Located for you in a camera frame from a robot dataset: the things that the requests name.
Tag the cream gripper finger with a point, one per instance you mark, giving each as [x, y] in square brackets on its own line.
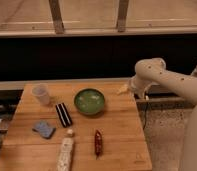
[123, 89]

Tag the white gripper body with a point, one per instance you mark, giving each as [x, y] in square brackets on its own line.
[139, 86]

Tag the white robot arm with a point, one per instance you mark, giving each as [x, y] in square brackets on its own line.
[149, 71]

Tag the green bowl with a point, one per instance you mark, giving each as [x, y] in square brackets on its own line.
[89, 101]

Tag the red chip bag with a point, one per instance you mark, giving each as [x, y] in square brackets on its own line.
[98, 143]

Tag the black white striped block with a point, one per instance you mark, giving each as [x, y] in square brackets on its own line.
[63, 114]

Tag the small white cube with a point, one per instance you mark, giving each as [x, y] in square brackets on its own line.
[70, 132]

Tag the translucent plastic cup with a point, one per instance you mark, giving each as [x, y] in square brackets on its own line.
[41, 93]

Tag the blue sponge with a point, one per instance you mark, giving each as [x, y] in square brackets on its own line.
[44, 129]

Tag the wooden window post right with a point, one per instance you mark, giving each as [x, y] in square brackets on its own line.
[122, 15]

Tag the wooden window post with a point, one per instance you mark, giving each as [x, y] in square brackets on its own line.
[122, 15]
[56, 16]

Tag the wooden window post left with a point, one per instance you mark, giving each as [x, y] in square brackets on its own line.
[56, 16]

